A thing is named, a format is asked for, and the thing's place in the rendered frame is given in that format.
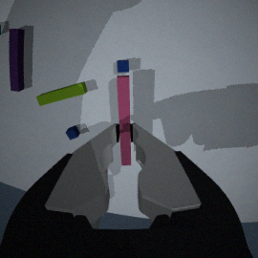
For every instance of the dark purple rod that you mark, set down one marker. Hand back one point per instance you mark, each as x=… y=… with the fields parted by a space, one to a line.
x=16 y=50

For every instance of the lime green rod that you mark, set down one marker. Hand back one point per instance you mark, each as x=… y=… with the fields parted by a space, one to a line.
x=62 y=93

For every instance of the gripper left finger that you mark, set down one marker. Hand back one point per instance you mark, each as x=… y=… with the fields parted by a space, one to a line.
x=75 y=185

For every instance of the small blue block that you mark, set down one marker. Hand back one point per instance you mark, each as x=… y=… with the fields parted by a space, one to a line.
x=123 y=66
x=72 y=132

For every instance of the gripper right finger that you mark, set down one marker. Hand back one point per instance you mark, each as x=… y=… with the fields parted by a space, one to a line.
x=170 y=183

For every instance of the pink rod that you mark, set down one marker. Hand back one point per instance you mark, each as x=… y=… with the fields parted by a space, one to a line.
x=124 y=118

